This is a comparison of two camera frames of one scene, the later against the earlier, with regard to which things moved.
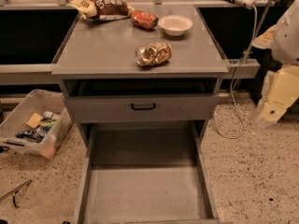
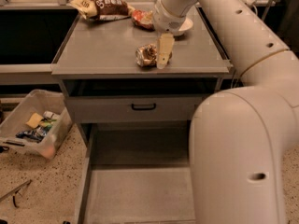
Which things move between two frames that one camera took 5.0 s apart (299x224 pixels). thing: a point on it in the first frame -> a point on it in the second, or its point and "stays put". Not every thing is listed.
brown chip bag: x=98 y=7 stays put
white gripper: x=287 y=41 -> x=166 y=21
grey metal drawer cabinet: x=155 y=65 stays put
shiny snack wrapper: x=149 y=54 stays put
